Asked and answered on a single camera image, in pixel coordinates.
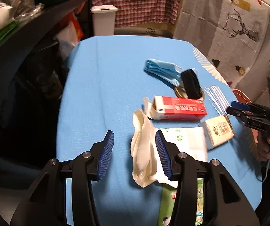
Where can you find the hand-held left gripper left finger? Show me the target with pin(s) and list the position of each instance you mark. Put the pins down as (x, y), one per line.
(105, 155)

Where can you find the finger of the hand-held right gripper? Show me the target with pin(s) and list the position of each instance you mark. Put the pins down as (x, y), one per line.
(241, 105)
(243, 116)

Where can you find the beige tissue pack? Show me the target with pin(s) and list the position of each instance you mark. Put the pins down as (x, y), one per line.
(219, 129)

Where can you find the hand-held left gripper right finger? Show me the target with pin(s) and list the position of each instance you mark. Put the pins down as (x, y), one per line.
(163, 156)

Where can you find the orange and white sack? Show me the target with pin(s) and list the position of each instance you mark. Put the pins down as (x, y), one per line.
(72, 33)

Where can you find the cream paper bag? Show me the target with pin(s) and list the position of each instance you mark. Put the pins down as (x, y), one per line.
(142, 146)

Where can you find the white pedal bin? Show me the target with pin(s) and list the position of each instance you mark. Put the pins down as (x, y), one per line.
(104, 23)

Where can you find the grey cloth curtain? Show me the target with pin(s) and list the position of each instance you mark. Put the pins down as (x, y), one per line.
(191, 16)

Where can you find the clear striped plastic sleeve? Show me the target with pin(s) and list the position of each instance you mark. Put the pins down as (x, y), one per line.
(217, 98)

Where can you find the red and white carton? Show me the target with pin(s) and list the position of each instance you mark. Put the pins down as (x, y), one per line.
(179, 108)

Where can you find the pink plastic basin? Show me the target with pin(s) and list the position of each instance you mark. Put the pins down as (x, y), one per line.
(239, 95)

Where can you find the blue face mask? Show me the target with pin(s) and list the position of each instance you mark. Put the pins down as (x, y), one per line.
(160, 69)

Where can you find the red plaid shirt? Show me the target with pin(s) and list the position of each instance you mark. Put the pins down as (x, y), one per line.
(144, 2)

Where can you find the deer print curtain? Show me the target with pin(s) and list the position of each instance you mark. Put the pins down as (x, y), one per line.
(231, 51)

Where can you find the green panda packet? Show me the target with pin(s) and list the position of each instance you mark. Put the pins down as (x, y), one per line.
(168, 200)

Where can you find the black shelf rack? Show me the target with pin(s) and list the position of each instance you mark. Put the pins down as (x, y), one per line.
(31, 28)

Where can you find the clear bag of dried food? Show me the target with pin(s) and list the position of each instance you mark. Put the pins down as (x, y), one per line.
(27, 4)

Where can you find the blue printed tablecloth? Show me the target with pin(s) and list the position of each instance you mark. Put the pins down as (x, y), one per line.
(102, 87)

